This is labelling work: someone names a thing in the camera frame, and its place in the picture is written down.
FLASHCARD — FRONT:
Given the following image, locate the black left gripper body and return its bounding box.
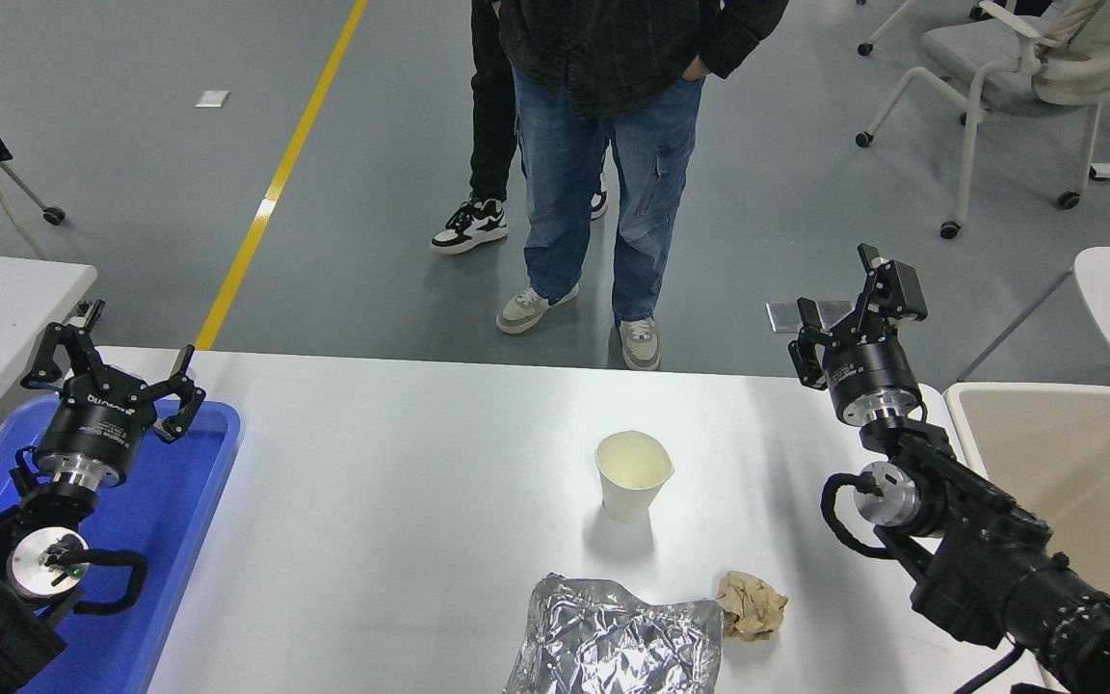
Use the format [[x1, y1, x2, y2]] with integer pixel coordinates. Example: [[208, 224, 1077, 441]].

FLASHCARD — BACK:
[[33, 376, 159, 475]]

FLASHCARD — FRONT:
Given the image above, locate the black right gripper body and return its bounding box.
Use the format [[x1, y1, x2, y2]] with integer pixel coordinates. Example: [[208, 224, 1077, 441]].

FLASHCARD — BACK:
[[820, 333, 919, 415]]

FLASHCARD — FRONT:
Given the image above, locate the white paper cup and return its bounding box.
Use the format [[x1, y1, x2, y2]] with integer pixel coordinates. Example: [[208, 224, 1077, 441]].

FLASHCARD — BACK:
[[595, 431, 675, 524]]

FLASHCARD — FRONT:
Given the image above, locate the tan paper ball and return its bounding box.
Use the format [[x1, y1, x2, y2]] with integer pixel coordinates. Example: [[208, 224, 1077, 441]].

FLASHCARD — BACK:
[[715, 571, 789, 643]]

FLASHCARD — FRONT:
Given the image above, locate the silver foil tray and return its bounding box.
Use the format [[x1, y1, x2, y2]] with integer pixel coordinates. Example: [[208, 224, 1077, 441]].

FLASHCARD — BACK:
[[504, 574, 725, 694]]

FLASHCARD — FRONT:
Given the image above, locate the blue plastic tray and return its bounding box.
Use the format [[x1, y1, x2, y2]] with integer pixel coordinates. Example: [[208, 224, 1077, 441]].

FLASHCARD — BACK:
[[0, 395, 243, 694]]

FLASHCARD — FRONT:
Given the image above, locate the large pale plastic bin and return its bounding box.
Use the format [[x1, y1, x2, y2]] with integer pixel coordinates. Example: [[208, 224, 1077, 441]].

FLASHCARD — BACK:
[[943, 382, 1110, 694]]

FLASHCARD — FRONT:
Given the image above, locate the white wheeled chair leg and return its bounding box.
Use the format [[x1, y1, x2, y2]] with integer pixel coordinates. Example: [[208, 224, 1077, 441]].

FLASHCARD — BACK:
[[857, 0, 922, 57]]

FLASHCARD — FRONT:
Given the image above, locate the person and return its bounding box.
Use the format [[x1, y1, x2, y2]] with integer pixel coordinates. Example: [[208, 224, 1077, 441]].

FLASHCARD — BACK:
[[430, 0, 609, 256], [495, 0, 790, 372]]

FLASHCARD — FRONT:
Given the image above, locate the white frame grey seat chair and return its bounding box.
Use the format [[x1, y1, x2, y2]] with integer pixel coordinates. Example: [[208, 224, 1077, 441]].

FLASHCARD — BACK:
[[854, 0, 1110, 240]]

